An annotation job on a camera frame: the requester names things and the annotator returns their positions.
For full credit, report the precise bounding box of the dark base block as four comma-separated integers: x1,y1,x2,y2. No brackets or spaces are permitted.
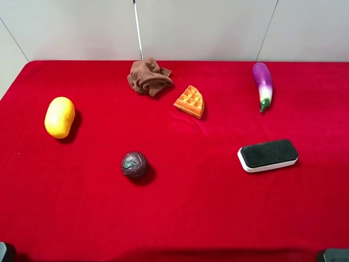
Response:
316,248,349,262
0,242,16,262

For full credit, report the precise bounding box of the dark purple wrinkled ball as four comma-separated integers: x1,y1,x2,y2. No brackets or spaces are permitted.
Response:
121,151,148,179

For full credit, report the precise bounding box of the dark base block right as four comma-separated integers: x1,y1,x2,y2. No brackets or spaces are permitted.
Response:
316,248,349,262

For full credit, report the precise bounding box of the yellow mango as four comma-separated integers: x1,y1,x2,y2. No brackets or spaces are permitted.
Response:
44,97,75,139

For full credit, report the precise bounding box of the orange waffle piece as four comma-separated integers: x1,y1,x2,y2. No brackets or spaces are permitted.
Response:
173,85,205,119

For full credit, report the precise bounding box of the dark base block left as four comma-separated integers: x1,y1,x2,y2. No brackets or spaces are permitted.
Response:
0,242,16,262

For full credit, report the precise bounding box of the white vertical pole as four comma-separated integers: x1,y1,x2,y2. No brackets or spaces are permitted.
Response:
133,0,144,61

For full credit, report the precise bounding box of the red table cloth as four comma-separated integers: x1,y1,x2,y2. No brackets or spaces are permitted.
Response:
1,61,348,261

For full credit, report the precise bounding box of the black and white eraser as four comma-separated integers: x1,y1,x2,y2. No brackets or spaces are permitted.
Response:
237,139,299,172

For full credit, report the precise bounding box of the purple eggplant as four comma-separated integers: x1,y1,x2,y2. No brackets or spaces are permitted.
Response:
252,62,273,113

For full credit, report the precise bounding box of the brown crumpled cloth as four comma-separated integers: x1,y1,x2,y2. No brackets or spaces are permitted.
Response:
127,58,173,97

